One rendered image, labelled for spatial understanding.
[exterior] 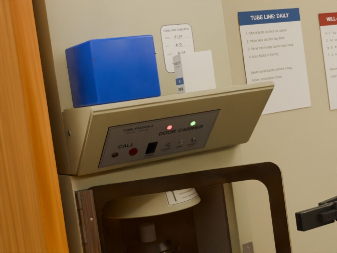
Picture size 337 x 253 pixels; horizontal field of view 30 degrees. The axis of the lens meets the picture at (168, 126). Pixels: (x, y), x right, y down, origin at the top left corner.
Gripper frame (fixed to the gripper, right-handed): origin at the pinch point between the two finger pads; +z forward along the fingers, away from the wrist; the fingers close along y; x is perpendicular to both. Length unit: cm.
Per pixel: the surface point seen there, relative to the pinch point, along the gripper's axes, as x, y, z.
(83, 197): -10.0, -9.9, 35.5
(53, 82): -27.7, -12.5, 36.5
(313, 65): -26, -55, -55
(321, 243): 24, -55, -49
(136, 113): -21.5, -0.8, 29.4
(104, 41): -31.9, -0.6, 32.7
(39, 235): -7.0, -4.7, 44.5
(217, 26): -33.8, -11.4, 6.0
